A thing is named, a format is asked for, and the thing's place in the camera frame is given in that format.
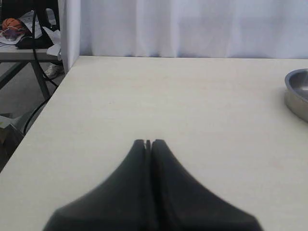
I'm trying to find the white sneaker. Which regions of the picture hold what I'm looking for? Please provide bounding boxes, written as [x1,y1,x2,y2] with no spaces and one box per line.
[44,64,64,80]

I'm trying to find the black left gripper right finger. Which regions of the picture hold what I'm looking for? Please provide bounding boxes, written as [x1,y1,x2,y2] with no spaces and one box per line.
[151,140,263,231]

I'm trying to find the black bag on table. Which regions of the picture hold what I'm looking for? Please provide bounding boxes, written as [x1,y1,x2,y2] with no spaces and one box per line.
[15,10,53,50]

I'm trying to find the crumpled white paper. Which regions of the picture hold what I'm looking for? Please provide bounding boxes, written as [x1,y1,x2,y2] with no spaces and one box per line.
[43,8,62,61]

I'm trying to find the white curtain backdrop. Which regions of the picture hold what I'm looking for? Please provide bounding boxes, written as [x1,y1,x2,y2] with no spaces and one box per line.
[58,0,308,70]

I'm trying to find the black cable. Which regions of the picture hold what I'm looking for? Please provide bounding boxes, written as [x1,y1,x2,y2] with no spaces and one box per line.
[23,9,60,134]

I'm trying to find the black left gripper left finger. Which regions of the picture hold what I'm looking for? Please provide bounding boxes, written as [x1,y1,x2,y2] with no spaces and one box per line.
[44,140,154,231]

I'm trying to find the orange mini basketball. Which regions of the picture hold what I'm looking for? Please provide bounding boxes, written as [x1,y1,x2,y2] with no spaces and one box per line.
[2,18,23,30]

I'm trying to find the grey side table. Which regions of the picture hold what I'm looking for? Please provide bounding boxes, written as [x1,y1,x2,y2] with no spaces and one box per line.
[0,45,51,100]

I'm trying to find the stainless steel round bowl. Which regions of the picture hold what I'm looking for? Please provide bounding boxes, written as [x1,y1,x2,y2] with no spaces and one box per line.
[284,68,308,122]

